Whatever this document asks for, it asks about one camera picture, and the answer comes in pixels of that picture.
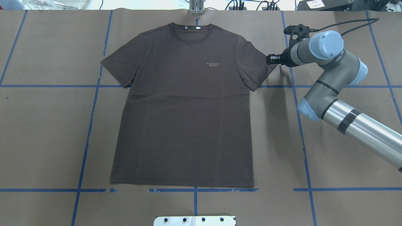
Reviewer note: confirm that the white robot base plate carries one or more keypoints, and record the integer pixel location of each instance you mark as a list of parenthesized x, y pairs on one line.
[(195, 221)]

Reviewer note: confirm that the brown t-shirt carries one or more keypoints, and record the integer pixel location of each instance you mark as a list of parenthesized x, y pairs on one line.
[(186, 119)]

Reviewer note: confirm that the aluminium frame post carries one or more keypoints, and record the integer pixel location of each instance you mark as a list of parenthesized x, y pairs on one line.
[(196, 7)]

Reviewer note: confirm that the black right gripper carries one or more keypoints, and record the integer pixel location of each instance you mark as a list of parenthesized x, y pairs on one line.
[(285, 57)]

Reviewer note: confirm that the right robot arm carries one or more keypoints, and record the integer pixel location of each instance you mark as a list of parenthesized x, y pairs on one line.
[(340, 69)]

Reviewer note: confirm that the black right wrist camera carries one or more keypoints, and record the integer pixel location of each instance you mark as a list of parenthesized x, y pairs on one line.
[(297, 33)]

